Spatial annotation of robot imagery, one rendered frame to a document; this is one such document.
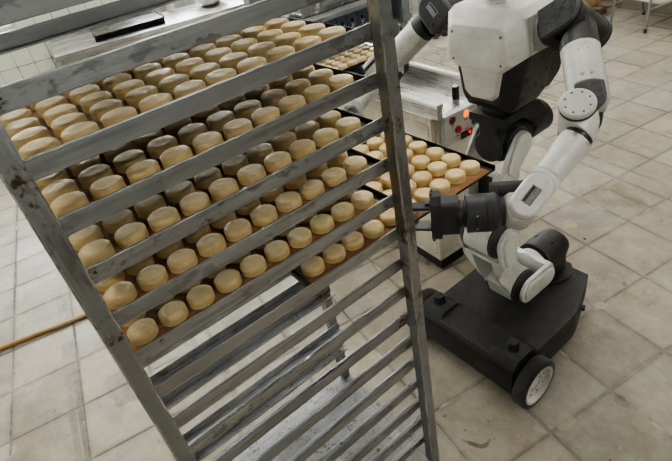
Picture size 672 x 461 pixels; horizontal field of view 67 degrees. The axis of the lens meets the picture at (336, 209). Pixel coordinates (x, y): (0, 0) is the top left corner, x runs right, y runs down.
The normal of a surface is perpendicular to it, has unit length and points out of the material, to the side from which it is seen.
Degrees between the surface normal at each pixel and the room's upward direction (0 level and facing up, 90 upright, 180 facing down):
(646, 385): 0
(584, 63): 33
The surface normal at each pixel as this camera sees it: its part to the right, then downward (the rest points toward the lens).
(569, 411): -0.17, -0.82
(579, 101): -0.36, -0.38
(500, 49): -0.77, 0.47
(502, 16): -0.67, -0.24
